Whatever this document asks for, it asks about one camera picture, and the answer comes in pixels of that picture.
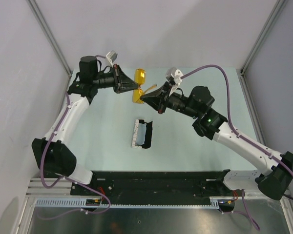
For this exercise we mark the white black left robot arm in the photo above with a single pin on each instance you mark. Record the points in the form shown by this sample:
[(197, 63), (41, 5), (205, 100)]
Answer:
[(51, 152)]

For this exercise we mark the white geometric glasses case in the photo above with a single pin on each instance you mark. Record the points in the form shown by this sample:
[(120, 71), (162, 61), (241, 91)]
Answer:
[(148, 138)]

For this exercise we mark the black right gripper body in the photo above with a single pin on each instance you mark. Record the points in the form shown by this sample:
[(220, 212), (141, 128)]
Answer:
[(179, 103)]

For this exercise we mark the aluminium front frame rail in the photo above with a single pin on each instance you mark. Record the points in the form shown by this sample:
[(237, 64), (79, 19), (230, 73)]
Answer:
[(123, 188)]

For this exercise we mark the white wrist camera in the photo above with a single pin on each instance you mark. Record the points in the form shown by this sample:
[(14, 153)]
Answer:
[(110, 58), (173, 76)]

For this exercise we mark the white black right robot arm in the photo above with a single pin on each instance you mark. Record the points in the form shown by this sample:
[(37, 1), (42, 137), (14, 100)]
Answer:
[(275, 168)]

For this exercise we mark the blue cleaning cloth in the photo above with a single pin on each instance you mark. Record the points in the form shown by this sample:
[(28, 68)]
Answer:
[(141, 134)]

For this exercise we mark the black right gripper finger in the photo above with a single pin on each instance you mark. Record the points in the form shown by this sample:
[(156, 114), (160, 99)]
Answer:
[(158, 93), (153, 102)]

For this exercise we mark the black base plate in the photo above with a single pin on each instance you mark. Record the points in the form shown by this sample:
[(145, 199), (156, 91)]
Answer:
[(267, 185)]

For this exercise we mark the aluminium corner post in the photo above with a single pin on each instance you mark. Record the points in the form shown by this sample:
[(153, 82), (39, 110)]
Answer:
[(38, 14), (264, 33)]

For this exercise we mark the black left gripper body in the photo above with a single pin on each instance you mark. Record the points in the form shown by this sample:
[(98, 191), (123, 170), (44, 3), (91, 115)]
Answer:
[(106, 80)]

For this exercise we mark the grey slotted cable duct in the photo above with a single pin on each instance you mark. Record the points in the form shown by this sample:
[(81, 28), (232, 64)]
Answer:
[(84, 203)]

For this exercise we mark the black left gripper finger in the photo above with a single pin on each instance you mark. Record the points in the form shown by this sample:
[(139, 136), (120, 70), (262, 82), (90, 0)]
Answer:
[(122, 78), (126, 86)]

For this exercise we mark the right aluminium side rail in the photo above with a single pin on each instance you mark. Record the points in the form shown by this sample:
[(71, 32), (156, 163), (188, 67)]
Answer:
[(251, 108)]

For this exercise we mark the left aluminium corner post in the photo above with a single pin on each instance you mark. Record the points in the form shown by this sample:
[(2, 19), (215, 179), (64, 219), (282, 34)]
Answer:
[(38, 14)]

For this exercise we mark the right aluminium corner post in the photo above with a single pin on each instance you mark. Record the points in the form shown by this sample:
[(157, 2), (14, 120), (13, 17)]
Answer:
[(264, 33)]

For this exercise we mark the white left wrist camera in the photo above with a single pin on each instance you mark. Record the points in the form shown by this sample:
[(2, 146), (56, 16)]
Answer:
[(110, 58)]

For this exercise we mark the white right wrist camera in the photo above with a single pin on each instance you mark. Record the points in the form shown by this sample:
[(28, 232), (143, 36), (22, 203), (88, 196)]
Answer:
[(173, 76)]

